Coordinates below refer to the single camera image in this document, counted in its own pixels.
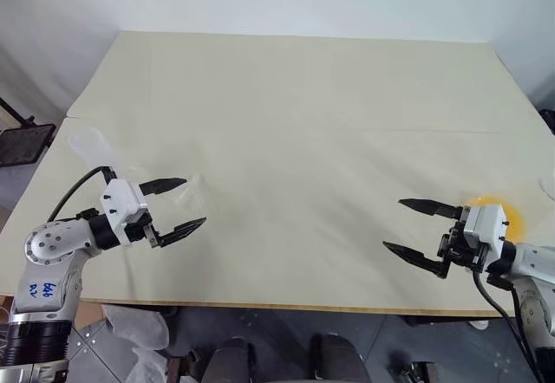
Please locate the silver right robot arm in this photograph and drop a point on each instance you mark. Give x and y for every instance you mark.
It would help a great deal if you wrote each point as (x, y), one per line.
(535, 261)

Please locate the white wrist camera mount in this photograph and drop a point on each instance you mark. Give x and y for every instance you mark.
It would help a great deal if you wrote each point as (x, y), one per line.
(485, 222)
(123, 201)

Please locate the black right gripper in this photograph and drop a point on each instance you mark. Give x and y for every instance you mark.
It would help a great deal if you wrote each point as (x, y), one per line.
(459, 248)

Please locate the dark rounded shape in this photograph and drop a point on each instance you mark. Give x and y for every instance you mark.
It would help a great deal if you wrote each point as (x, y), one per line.
(232, 361)
(338, 359)

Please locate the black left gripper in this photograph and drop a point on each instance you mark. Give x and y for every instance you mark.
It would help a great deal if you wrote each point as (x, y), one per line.
(145, 227)

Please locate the brown cardboard box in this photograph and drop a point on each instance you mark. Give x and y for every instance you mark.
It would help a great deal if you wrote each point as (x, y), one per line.
(89, 316)

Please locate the clear plastic bag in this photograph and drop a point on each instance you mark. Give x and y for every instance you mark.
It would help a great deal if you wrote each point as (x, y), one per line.
(93, 149)

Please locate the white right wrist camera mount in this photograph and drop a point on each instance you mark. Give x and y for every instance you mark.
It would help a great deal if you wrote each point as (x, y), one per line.
(485, 222)

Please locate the white plastic bag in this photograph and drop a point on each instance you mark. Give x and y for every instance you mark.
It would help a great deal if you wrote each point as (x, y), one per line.
(139, 326)

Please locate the dark object beside table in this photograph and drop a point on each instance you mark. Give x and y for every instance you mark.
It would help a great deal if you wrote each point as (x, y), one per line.
(550, 118)

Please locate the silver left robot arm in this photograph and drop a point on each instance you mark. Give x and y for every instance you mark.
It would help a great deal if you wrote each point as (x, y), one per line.
(47, 244)

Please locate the black mesh metal stand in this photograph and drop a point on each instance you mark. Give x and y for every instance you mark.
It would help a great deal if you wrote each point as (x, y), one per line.
(21, 140)

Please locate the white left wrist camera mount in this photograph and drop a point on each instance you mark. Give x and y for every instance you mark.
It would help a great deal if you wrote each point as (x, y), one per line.
(123, 201)

